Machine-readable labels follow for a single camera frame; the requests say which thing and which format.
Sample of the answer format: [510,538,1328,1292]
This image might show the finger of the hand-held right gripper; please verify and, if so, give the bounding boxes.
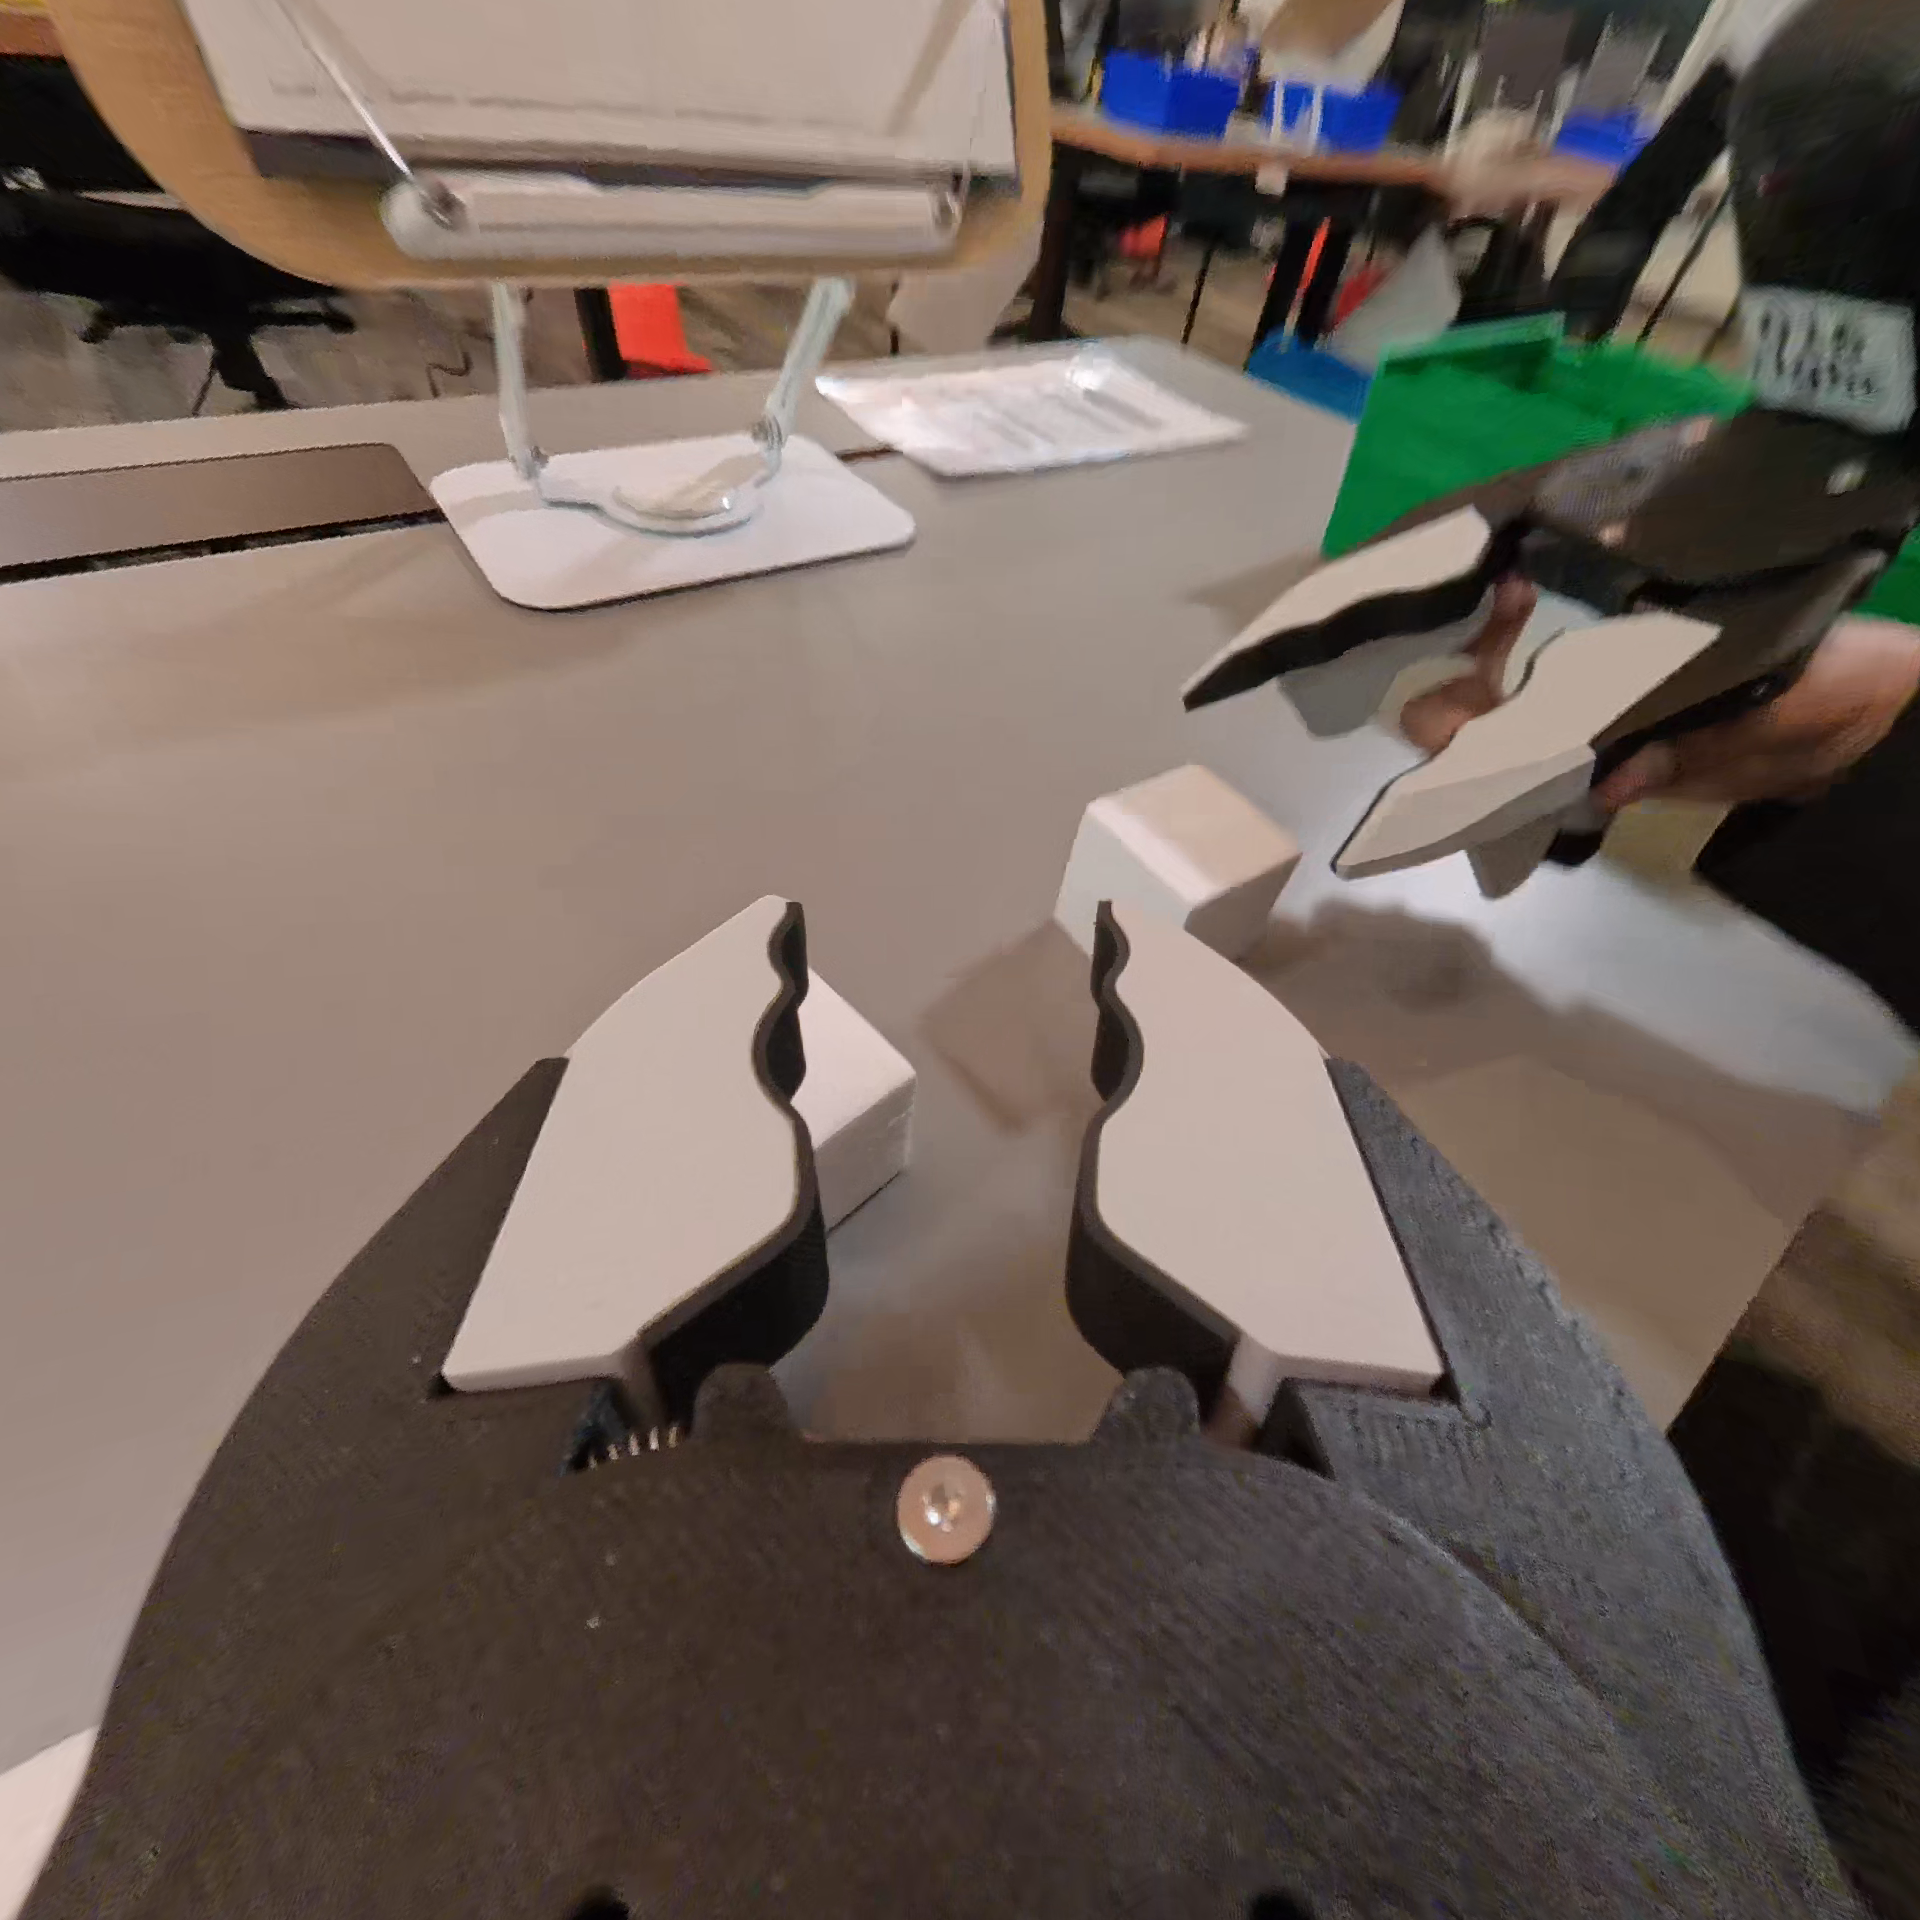
[1332,612,1721,901]
[1184,506,1504,739]

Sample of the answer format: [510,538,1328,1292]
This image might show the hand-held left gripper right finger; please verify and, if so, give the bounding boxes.
[1065,901,1447,1445]

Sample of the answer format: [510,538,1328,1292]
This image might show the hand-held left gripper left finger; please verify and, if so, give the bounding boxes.
[439,895,832,1426]

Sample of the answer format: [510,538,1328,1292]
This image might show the white foam block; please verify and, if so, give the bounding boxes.
[783,967,918,1234]
[1053,766,1304,962]

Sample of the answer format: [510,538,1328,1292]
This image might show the grey desk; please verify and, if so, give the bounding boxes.
[0,335,1920,1787]

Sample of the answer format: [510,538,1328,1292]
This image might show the person's right hand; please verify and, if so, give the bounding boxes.
[1401,577,1920,817]

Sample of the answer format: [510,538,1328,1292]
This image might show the green plastic bin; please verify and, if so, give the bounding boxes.
[1324,316,1920,619]

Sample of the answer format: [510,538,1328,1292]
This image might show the laminated instruction sheet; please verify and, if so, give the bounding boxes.
[816,343,1249,479]

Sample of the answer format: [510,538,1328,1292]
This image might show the wooden background table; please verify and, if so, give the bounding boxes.
[1048,107,1622,349]

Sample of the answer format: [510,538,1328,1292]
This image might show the wooden document stand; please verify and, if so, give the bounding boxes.
[52,0,1055,615]

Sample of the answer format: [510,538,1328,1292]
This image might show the white paper sheets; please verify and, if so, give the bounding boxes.
[180,0,1019,178]

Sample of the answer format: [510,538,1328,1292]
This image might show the black office chair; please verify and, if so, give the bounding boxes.
[0,175,357,415]

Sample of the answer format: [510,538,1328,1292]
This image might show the dark desk cable cover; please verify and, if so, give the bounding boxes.
[0,441,445,573]

